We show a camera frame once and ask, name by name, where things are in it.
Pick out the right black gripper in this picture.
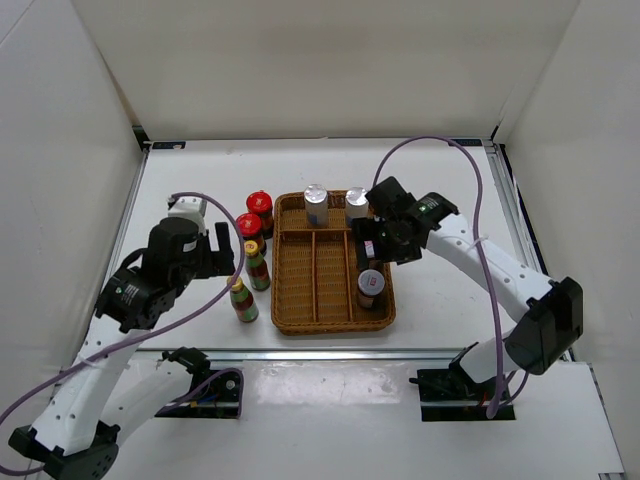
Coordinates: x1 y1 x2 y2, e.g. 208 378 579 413
351 216 422 271

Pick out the dark spice jar white lid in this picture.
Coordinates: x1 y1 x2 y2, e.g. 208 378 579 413
363 240 376 259

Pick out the silver cap white shaker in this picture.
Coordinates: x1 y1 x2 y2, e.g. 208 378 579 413
303 184 329 228
345 187 369 226

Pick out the yellow cap sauce bottle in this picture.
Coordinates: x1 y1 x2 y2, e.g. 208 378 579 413
244 240 271 291
227 277 259 323

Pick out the pink spice jar white lid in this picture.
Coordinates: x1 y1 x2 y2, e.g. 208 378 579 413
357 269 386 309

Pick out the yellow cap sauce bottle front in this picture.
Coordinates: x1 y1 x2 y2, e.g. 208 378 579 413
227 277 259 323

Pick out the silver cap white shaker front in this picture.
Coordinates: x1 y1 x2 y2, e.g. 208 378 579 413
303 184 329 228

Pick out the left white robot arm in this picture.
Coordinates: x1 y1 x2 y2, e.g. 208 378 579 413
9 215 237 479

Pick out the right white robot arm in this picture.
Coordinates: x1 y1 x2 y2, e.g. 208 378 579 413
351 177 583 400

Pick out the red cap sauce jar front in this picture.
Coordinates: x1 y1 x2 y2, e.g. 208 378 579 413
236 213 267 254

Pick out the red cap sauce jar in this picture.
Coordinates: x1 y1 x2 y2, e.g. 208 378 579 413
236 213 267 254
246 190 274 239

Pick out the red cap sauce jar rear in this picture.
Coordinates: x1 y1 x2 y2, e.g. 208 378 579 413
246 190 274 239

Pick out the woven wicker divided tray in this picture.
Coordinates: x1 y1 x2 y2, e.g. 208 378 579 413
271 190 396 336

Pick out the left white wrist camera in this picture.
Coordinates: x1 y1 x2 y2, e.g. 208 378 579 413
167 196 206 234

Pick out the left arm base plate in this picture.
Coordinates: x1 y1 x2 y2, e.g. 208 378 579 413
155 364 244 420

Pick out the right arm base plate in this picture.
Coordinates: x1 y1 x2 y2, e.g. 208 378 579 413
409 369 495 423

